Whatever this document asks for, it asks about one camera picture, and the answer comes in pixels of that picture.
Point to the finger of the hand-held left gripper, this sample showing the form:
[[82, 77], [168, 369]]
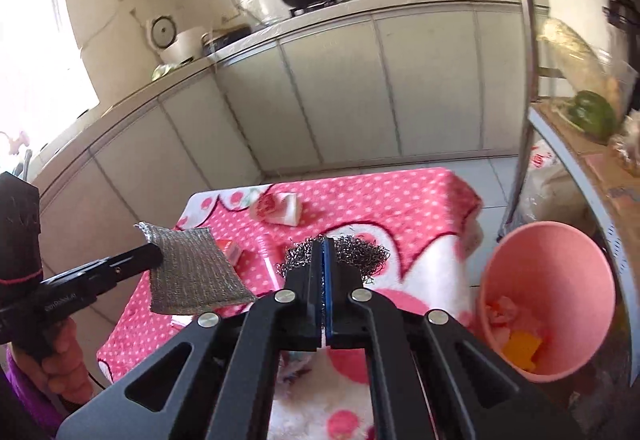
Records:
[[120, 265]]

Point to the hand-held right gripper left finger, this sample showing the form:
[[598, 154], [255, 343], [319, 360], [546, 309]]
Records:
[[312, 300]]

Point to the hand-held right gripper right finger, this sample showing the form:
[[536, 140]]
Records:
[[327, 300]]

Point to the steel wool scrubber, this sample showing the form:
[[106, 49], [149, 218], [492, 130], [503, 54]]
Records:
[[362, 255]]

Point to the silver mesh scouring pad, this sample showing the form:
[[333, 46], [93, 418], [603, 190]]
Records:
[[195, 270]]

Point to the pink foil wrapper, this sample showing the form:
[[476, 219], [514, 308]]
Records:
[[507, 315]]

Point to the pink plastic bucket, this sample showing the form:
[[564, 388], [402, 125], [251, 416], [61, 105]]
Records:
[[575, 280]]

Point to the person's left forearm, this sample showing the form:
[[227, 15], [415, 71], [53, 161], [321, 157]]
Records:
[[27, 395]]

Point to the person's left hand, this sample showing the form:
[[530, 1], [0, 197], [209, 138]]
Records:
[[65, 360]]

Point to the red cardboard box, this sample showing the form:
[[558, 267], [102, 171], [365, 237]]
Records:
[[231, 251]]

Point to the white paper cup red print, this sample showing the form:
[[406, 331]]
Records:
[[277, 210]]

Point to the pink polka dot blanket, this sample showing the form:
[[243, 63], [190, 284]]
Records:
[[400, 205]]

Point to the grey kitchen cabinets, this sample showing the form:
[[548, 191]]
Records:
[[325, 94]]

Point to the white rice cooker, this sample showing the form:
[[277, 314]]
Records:
[[162, 32]]

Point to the black induction cooker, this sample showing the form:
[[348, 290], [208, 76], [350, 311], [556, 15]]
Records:
[[227, 39]]

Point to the white sack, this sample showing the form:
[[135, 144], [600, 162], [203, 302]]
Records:
[[547, 180]]

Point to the metal shelf rack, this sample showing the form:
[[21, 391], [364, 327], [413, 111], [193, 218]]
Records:
[[565, 159]]

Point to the green bell pepper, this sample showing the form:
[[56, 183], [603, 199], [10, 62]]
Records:
[[595, 114]]

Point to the clear bag of food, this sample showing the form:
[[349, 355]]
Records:
[[582, 59]]

